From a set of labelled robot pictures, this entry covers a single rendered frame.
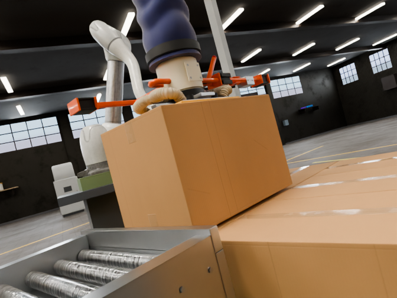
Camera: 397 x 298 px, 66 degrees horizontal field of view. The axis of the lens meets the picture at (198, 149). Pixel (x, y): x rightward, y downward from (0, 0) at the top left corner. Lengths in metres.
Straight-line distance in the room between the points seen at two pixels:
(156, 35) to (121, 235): 0.73
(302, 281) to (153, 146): 0.56
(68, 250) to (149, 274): 0.66
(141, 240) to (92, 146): 0.87
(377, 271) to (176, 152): 0.57
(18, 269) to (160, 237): 0.51
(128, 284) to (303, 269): 0.38
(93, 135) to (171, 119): 0.88
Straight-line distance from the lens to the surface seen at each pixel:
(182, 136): 0.94
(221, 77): 1.42
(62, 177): 9.62
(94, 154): 1.73
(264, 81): 1.73
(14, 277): 1.22
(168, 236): 0.87
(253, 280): 0.86
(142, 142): 1.02
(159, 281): 0.66
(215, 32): 4.65
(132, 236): 1.01
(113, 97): 1.94
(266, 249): 0.79
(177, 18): 1.26
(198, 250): 0.72
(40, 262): 1.23
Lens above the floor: 0.79
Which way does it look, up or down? 1 degrees up
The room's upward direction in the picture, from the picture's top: 15 degrees counter-clockwise
